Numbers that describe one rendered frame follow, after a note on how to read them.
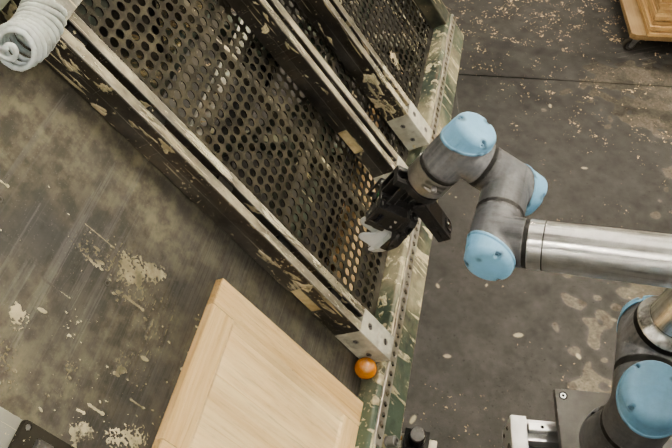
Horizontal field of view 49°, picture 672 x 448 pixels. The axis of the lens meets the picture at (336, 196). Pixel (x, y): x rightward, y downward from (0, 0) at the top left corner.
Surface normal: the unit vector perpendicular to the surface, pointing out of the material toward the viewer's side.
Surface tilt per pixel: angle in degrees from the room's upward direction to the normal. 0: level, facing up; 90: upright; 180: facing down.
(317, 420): 55
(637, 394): 7
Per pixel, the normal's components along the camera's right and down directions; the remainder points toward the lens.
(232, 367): 0.80, -0.25
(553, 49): 0.00, -0.66
